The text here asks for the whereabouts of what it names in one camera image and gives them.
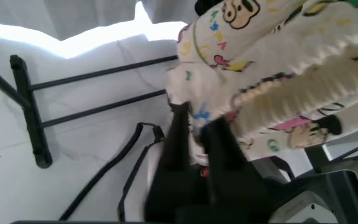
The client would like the black clothes rack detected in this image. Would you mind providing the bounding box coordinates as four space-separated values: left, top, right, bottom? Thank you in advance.
0 54 180 169

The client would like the cream printed garment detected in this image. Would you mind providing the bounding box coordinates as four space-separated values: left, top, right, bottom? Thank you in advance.
165 0 358 166

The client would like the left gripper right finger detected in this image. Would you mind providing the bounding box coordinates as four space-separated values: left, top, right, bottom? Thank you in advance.
202 118 270 222

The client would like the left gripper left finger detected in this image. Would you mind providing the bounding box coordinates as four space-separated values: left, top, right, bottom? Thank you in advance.
144 102 209 222

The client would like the white curtain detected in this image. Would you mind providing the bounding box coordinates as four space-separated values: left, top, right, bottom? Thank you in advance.
0 0 198 41

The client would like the black cable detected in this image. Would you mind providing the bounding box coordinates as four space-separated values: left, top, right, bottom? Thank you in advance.
116 124 167 222
59 123 144 222

